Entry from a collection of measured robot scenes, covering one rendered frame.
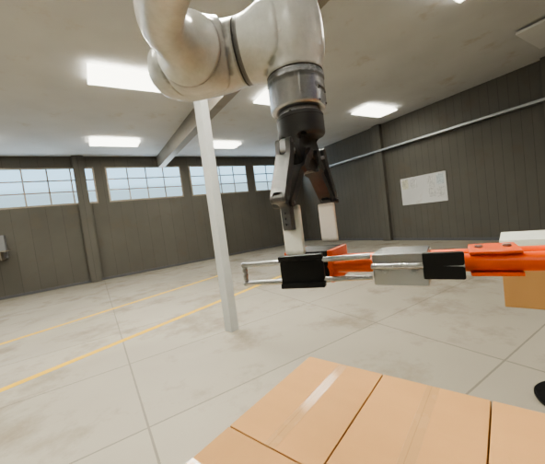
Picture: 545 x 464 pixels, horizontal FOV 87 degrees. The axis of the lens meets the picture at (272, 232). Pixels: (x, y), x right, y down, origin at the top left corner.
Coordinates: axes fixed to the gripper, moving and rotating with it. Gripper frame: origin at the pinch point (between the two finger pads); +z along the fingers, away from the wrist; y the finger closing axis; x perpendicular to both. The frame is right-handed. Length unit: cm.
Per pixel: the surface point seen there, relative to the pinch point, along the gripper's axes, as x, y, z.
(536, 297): -53, 168, 59
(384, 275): -10.8, -2.0, 5.4
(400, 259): -13.2, -2.0, 3.1
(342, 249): -3.5, 2.7, 2.1
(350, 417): 20, 55, 74
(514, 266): -24.9, -2.0, 4.3
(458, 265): -19.6, -2.9, 3.9
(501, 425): -27, 70, 74
